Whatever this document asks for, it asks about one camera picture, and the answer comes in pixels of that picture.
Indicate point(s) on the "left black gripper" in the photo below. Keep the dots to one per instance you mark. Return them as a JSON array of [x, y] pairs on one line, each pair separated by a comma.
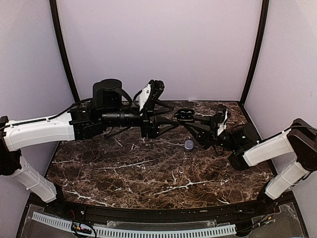
[[152, 128]]

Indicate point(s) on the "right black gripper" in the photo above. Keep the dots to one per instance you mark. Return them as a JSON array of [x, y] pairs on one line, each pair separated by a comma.
[[206, 137]]

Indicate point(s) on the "black earbud charging case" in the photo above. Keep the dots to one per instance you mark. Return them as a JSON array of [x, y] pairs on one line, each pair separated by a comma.
[[185, 115]]

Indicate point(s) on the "purple earbud charging case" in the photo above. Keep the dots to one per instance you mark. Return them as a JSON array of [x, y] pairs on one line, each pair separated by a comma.
[[188, 145]]

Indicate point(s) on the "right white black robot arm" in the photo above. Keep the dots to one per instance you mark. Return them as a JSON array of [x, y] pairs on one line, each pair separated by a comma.
[[247, 150]]

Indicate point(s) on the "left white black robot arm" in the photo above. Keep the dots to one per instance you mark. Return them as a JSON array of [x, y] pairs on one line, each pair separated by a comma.
[[109, 107]]

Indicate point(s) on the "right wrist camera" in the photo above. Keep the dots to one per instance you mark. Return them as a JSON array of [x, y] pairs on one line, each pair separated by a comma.
[[221, 118]]

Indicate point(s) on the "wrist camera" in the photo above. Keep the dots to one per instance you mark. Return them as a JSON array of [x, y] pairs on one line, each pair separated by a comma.
[[149, 95], [221, 118]]

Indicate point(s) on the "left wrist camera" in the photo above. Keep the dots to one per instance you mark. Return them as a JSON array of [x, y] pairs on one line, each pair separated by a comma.
[[149, 95]]

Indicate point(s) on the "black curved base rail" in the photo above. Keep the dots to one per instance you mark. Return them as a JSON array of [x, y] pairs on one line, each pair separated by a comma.
[[223, 213]]

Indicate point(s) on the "right black frame post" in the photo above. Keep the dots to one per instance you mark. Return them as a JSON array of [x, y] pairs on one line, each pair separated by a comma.
[[256, 52]]

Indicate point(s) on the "black frame post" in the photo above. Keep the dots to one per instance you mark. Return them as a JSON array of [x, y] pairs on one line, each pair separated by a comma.
[[62, 50], [256, 52]]

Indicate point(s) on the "white slotted cable duct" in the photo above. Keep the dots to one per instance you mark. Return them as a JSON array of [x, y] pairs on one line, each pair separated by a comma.
[[136, 230]]

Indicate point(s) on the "left black frame post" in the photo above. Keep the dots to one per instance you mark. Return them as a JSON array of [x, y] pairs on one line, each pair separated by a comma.
[[62, 50]]

